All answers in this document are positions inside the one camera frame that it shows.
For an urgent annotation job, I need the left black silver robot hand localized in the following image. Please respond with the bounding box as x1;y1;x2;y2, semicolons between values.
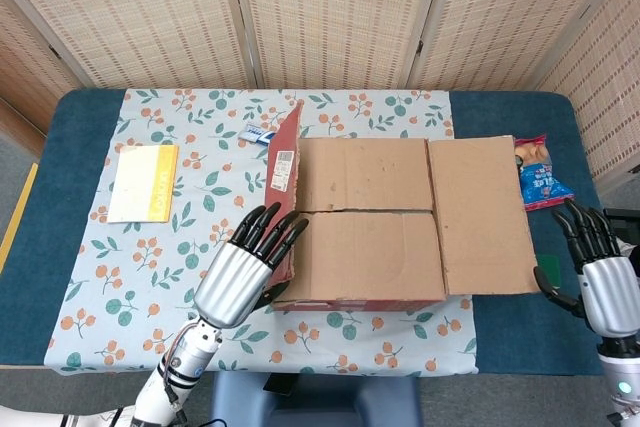
192;202;311;331

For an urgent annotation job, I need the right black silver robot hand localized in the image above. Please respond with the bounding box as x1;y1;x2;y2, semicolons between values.
532;198;640;338

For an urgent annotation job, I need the red cardboard shipping box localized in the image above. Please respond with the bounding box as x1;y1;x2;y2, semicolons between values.
264;99;542;313

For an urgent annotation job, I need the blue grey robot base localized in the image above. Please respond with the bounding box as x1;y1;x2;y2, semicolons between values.
209;371;421;427

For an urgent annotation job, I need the dark green card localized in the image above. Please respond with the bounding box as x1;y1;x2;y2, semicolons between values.
541;254;562;284

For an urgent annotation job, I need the black equipment block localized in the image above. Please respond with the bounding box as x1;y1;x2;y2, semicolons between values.
603;206;640;249

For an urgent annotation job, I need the floral fruit print tablecloth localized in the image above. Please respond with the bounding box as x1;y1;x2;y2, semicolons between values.
43;88;480;377

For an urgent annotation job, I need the small black flat device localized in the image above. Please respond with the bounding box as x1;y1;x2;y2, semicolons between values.
263;374;297;396

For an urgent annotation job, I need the red blue snack bag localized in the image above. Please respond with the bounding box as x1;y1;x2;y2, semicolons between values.
513;134;576;212

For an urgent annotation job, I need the yellow and white booklet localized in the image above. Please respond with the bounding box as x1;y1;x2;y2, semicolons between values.
106;144;180;224

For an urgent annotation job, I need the blue white gum pack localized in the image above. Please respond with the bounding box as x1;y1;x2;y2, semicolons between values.
237;124;277;146

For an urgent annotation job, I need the woven folding screen panel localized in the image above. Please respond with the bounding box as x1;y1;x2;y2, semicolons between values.
407;0;640;93
532;0;640;193
0;0;84;158
0;0;259;91
227;0;449;91

